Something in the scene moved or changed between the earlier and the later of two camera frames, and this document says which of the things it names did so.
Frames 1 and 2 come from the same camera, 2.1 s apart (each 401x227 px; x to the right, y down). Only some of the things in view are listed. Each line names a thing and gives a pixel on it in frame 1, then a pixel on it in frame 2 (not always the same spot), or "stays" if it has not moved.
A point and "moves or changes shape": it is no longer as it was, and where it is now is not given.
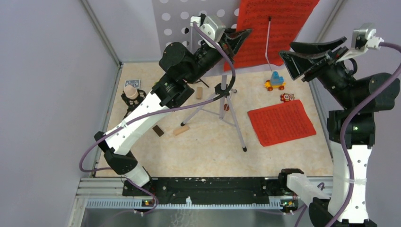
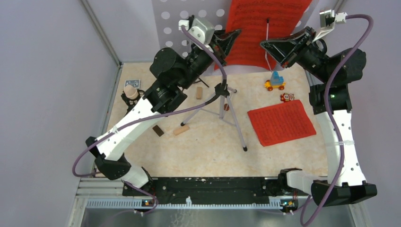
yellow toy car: (275, 81) stays
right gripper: (296, 63) to (281, 48)
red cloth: (275, 25) moves or changes shape
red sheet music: (285, 120) stays
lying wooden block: (180, 130) stays
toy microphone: (133, 97) stays
